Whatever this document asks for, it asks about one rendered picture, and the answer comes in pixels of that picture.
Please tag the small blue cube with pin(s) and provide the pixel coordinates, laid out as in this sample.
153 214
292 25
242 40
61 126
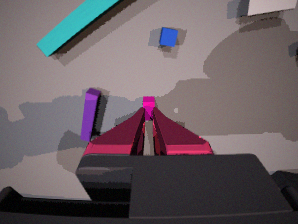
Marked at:
168 37

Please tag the light grey rectangular bar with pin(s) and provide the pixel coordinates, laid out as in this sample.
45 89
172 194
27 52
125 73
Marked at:
252 7

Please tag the turquoise rod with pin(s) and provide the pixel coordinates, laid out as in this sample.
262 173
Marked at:
74 24

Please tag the small magenta block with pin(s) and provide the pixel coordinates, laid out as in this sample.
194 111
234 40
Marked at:
148 104

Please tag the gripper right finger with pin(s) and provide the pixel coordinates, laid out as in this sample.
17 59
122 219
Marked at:
175 139

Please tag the purple rod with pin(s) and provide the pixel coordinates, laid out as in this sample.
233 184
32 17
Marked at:
89 115

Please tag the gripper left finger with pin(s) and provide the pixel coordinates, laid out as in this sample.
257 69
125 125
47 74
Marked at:
123 138

